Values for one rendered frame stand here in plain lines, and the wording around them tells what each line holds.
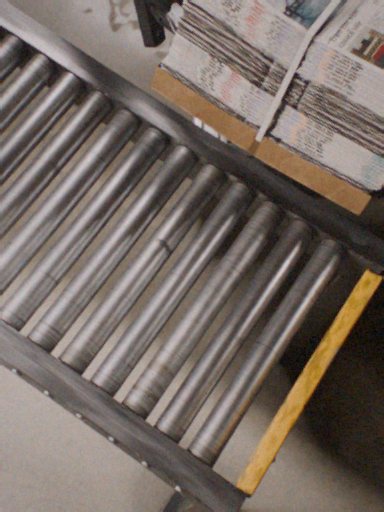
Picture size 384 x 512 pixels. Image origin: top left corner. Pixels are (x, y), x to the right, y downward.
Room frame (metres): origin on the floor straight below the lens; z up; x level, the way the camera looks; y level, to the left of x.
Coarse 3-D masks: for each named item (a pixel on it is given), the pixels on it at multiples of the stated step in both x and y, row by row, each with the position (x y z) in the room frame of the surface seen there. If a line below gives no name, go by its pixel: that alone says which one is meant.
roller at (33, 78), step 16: (32, 64) 0.76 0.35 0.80; (48, 64) 0.77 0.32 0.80; (16, 80) 0.72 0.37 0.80; (32, 80) 0.73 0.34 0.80; (48, 80) 0.75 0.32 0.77; (0, 96) 0.68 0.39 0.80; (16, 96) 0.69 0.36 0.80; (32, 96) 0.71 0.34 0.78; (0, 112) 0.65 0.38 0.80; (16, 112) 0.67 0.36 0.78; (0, 128) 0.63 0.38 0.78
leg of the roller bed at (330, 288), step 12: (336, 276) 0.51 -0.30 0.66; (336, 288) 0.50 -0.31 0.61; (348, 288) 0.49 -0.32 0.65; (324, 300) 0.50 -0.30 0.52; (336, 300) 0.49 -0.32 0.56; (312, 312) 0.50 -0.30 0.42; (324, 312) 0.49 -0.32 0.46; (336, 312) 0.49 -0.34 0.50; (312, 324) 0.49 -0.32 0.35; (324, 324) 0.49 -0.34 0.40; (300, 336) 0.50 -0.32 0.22; (312, 336) 0.49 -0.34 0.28; (288, 348) 0.50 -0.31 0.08; (300, 348) 0.49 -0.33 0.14
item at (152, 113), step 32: (0, 0) 0.88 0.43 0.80; (0, 32) 0.83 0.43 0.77; (32, 32) 0.83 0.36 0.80; (64, 64) 0.78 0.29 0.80; (96, 64) 0.79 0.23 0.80; (128, 96) 0.74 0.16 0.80; (160, 128) 0.68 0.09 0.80; (192, 128) 0.70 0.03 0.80; (224, 160) 0.64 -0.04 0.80; (224, 192) 0.62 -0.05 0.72; (256, 192) 0.59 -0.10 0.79; (288, 192) 0.60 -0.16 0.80; (288, 224) 0.56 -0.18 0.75; (320, 224) 0.55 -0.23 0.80; (352, 224) 0.56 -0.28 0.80; (352, 256) 0.51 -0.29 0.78
